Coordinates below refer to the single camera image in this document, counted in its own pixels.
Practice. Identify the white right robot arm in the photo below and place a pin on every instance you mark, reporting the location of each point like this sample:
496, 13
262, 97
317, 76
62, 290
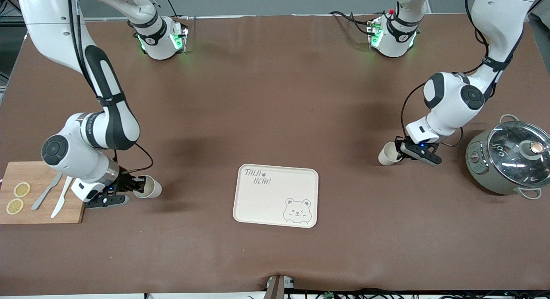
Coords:
77, 157

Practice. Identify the brown table mat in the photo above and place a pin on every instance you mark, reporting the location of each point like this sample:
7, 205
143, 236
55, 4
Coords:
275, 97

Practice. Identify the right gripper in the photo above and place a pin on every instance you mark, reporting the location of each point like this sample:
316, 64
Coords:
124, 181

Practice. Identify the grey plastic knife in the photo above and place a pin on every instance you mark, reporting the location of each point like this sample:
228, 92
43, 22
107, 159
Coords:
45, 192

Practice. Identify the white IKEA cup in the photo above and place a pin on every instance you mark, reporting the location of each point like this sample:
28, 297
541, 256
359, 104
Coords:
388, 155
152, 189

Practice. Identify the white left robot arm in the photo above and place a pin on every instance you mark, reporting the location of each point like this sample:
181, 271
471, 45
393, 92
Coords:
451, 103

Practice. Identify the yellow lemon slice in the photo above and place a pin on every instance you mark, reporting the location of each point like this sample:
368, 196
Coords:
22, 189
15, 206

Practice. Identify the grey cooking pot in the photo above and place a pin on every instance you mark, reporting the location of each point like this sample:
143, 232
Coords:
481, 172

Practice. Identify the metal table edge bracket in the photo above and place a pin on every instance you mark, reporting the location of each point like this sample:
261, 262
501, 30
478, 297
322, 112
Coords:
277, 286

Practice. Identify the white plastic knife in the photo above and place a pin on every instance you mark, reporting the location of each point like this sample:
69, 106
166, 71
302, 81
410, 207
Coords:
61, 200

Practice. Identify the wooden cutting board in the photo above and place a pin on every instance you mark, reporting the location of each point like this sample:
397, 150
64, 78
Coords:
25, 172

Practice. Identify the glass pot lid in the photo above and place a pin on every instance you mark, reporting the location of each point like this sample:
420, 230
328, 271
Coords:
513, 163

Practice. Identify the aluminium frame profile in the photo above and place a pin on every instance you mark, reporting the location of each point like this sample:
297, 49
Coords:
8, 7
539, 11

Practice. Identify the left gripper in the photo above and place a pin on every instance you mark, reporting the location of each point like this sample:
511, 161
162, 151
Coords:
402, 146

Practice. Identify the cream bear print tray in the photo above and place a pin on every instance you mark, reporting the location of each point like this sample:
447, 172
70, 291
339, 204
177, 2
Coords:
266, 204

